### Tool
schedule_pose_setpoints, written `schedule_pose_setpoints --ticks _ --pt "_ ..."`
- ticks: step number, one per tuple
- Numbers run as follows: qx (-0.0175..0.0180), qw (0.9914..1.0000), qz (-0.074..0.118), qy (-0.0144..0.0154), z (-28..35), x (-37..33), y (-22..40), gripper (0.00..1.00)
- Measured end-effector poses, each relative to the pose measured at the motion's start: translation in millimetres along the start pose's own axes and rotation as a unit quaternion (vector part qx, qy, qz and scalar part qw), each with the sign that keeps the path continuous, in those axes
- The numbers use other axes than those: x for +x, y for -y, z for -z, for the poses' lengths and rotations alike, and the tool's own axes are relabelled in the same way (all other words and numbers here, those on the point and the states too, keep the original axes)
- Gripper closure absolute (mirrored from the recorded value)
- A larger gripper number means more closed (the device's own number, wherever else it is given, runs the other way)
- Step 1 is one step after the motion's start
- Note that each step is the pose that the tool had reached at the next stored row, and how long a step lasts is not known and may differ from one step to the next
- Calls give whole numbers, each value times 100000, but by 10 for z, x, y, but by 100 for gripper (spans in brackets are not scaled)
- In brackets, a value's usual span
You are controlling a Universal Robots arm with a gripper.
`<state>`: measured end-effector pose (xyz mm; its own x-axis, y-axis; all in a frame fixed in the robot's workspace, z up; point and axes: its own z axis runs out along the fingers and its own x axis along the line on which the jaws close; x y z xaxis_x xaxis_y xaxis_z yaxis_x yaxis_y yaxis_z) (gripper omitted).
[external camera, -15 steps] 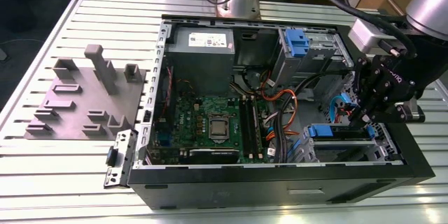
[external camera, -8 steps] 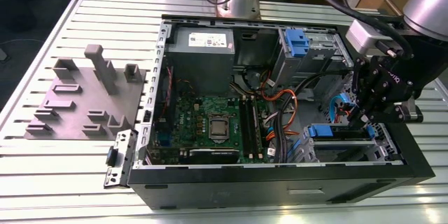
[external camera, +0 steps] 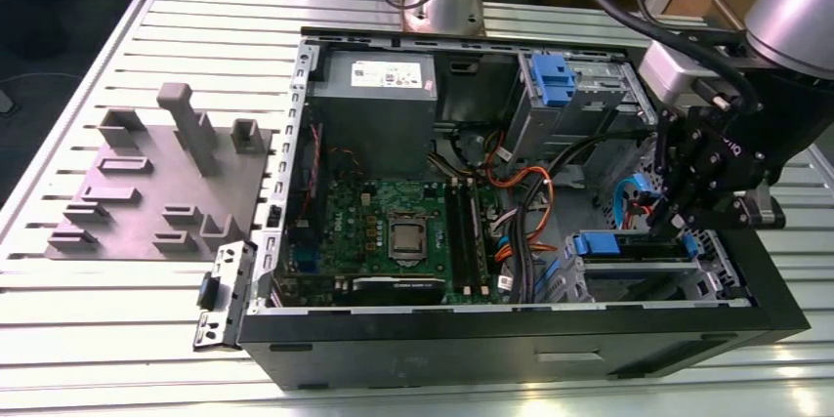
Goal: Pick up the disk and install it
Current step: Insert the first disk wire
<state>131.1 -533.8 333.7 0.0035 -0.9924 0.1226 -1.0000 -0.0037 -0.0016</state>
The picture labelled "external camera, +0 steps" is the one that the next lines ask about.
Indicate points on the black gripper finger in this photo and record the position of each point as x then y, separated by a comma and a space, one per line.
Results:
665, 153
749, 212

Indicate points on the hard disk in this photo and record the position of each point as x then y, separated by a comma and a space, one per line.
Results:
596, 243

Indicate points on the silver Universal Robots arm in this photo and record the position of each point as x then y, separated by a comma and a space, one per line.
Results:
795, 7

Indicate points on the metal disk bay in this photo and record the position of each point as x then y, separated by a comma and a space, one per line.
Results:
638, 266

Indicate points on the metal optical drive cage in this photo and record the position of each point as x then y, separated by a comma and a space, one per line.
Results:
573, 119

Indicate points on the blue plastic bay latch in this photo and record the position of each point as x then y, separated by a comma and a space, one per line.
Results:
554, 80

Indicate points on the black RAM slot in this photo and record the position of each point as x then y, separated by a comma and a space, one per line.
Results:
481, 241
460, 241

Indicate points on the CPU socket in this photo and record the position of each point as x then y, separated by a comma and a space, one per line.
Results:
406, 216

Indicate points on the silver CPU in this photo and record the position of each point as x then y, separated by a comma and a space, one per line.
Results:
408, 237

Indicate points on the grey power supply unit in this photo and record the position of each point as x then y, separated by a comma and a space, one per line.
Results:
378, 134

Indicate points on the green motherboard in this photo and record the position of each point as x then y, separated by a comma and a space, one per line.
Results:
352, 202

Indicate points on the black graphics card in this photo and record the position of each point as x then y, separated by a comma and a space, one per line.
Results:
392, 289

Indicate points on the black open PC case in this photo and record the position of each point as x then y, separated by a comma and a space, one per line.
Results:
457, 348

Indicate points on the grey parts rack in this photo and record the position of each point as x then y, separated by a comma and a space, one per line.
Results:
163, 192

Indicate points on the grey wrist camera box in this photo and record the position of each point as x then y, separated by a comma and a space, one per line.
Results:
672, 70

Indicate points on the metal expansion slot retainer bracket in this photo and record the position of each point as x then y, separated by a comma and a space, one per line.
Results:
235, 290

